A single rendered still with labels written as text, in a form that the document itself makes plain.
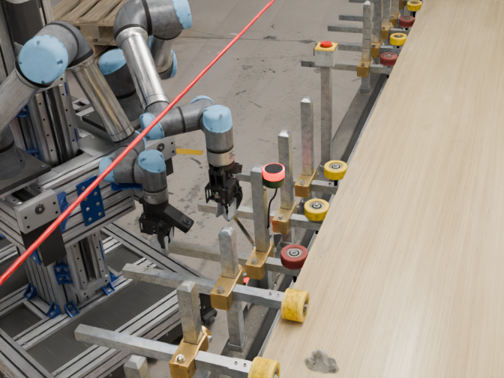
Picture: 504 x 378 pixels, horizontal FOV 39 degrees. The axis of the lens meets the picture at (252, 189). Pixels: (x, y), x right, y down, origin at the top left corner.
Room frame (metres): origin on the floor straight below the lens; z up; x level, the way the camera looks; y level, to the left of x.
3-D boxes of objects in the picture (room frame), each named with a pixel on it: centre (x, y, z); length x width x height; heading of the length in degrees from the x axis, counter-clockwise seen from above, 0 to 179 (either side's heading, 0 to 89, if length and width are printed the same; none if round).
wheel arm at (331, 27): (3.56, -0.67, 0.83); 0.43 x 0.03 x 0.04; 68
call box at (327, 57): (2.42, -0.30, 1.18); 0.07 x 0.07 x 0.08; 68
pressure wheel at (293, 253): (1.63, -0.11, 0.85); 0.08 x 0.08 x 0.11
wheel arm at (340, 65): (3.10, -0.48, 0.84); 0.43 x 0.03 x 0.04; 68
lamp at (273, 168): (1.69, -0.06, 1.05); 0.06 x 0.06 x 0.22; 68
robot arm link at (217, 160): (1.68, 0.08, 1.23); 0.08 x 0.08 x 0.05
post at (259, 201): (1.71, -0.02, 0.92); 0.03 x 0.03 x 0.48; 68
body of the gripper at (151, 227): (1.80, 0.30, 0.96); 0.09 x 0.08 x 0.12; 68
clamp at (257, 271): (1.69, -0.01, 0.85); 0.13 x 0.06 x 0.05; 158
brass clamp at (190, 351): (1.23, 0.17, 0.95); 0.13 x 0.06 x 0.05; 158
